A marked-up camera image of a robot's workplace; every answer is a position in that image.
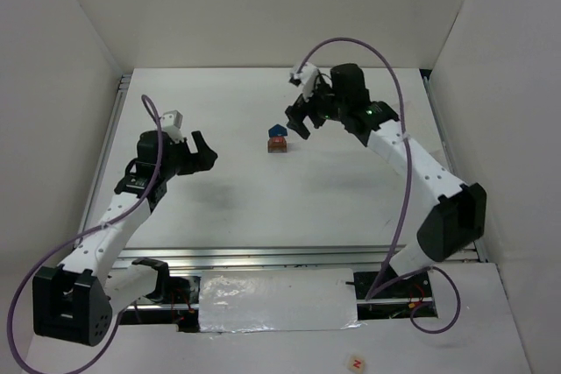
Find blue triangle wood block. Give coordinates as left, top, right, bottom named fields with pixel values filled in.
left=268, top=124, right=288, bottom=138

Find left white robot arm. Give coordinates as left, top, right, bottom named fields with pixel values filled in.
left=32, top=131, right=218, bottom=346

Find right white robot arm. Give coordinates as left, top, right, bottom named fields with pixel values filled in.
left=285, top=63, right=486, bottom=281

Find silver foil sheet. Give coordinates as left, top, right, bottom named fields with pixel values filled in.
left=198, top=268, right=359, bottom=333

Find small letter N tile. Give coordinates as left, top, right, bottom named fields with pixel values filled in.
left=346, top=354, right=366, bottom=374

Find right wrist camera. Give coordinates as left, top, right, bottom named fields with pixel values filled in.
left=289, top=62, right=320, bottom=102

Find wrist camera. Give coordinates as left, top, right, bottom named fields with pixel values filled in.
left=289, top=62, right=320, bottom=102
left=160, top=110, right=184, bottom=144

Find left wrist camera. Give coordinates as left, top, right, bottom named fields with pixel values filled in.
left=160, top=110, right=184, bottom=144

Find aluminium rail frame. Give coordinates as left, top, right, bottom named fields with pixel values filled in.
left=67, top=69, right=488, bottom=272

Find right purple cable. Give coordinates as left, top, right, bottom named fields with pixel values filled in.
left=295, top=37, right=462, bottom=334

